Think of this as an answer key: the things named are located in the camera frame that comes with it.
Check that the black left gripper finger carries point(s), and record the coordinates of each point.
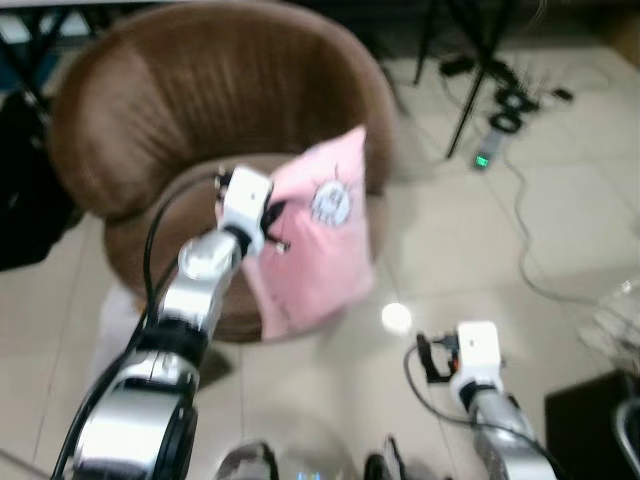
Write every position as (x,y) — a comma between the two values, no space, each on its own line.
(278,242)
(277,213)

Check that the pink printed pillow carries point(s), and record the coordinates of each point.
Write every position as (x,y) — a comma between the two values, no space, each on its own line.
(320,270)

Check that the brown velvet tub sofa chair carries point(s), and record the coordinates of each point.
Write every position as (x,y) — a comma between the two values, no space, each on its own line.
(180,90)

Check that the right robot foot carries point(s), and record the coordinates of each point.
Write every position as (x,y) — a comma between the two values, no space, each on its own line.
(385,462)

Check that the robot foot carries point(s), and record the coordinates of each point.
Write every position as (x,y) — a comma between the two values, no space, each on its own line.
(385,462)
(248,465)

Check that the black cabinet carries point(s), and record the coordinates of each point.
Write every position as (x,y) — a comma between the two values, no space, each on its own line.
(590,430)

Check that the clear plastic bag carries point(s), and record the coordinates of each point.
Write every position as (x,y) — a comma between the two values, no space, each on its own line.
(615,325)

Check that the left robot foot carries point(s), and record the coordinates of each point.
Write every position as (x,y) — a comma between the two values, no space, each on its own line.
(248,465)

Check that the grey power strip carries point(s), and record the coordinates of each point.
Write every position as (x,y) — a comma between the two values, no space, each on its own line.
(492,150)

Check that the black tripod stand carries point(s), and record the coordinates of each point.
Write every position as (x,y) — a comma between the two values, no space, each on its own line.
(470,90)

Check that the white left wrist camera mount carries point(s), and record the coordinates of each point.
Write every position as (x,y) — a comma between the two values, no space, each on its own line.
(245,195)

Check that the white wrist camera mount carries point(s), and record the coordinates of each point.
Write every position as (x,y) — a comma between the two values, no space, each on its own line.
(478,350)
(245,195)

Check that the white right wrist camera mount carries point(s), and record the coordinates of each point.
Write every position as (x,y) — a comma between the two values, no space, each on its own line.
(478,350)

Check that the chrome tube frame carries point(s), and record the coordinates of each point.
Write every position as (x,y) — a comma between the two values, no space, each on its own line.
(625,435)

